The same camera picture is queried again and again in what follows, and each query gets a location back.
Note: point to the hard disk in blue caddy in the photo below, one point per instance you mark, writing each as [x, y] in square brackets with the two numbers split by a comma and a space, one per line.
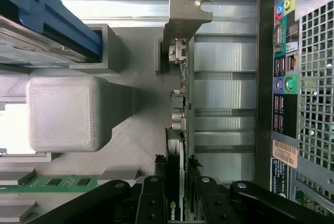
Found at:
[26, 44]

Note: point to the grey printed parts rack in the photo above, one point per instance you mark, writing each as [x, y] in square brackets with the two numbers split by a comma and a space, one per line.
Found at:
[62, 114]

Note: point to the green RAM stick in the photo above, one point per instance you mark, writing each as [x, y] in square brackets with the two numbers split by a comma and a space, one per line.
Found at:
[65, 181]

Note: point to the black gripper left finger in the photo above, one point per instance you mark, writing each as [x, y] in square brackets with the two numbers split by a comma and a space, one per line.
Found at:
[152, 200]

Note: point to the open black PC case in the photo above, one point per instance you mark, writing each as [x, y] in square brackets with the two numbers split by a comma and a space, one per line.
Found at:
[263, 77]

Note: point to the silver CPU chip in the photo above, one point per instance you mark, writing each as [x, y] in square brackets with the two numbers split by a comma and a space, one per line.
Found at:
[13, 130]

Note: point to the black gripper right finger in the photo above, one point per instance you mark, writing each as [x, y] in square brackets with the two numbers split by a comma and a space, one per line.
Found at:
[211, 203]

